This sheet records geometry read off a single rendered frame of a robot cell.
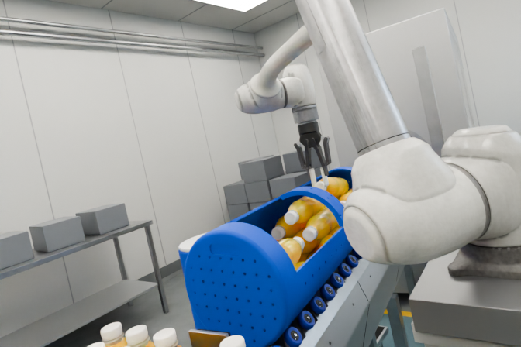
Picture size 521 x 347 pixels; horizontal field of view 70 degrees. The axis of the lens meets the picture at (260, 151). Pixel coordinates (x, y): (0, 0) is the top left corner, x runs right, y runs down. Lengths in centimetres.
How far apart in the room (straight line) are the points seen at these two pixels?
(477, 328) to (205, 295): 56
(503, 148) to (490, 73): 488
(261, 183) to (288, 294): 386
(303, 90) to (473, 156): 69
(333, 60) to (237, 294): 55
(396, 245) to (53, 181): 396
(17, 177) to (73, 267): 105
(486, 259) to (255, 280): 46
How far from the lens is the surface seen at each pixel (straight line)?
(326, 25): 77
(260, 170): 462
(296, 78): 131
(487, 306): 77
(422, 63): 204
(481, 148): 78
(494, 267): 85
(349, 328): 116
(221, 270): 90
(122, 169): 470
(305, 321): 98
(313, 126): 132
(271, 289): 84
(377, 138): 70
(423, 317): 81
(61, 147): 442
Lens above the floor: 141
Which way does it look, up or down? 1 degrees down
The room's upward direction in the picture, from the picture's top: 12 degrees counter-clockwise
